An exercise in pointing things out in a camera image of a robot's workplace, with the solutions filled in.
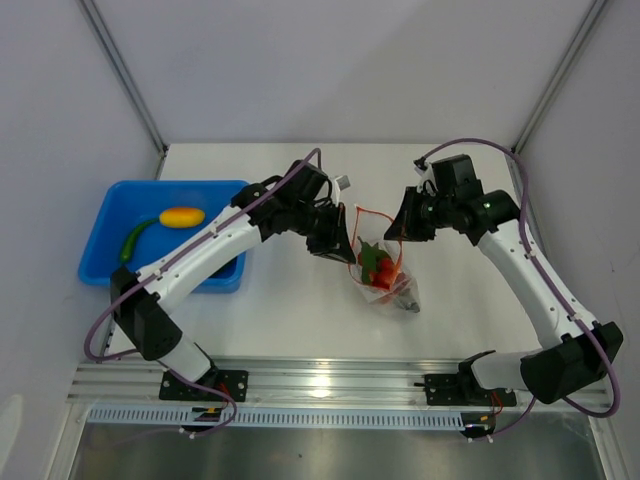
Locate green chili pepper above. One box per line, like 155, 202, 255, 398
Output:
119, 218, 159, 264

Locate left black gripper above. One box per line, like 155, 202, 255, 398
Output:
290, 202, 356, 266

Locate yellow mango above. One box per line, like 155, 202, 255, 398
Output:
158, 207, 206, 229

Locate clear zip bag orange zipper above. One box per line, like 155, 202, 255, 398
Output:
348, 205, 421, 318

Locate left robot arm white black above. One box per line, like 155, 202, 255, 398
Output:
109, 159, 356, 400

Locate blue plastic bin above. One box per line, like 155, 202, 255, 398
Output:
78, 180, 248, 294

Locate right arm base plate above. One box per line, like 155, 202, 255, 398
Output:
414, 373, 517, 407

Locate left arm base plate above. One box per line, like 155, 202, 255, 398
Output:
158, 370, 249, 403

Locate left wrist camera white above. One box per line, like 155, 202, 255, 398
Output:
333, 175, 351, 192

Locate aluminium rail front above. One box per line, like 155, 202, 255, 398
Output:
67, 356, 457, 410

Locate grey toy fish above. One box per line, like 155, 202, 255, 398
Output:
392, 294, 421, 314

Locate right aluminium frame post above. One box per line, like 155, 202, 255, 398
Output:
511, 0, 613, 154

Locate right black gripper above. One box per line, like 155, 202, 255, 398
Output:
384, 186, 455, 243

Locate aluminium frame post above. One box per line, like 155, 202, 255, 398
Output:
511, 0, 613, 154
76, 0, 168, 157

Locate white slotted cable duct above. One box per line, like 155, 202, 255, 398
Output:
87, 404, 465, 431

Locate left aluminium frame post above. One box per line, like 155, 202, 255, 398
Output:
76, 0, 168, 157

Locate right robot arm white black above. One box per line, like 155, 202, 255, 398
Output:
384, 154, 623, 404

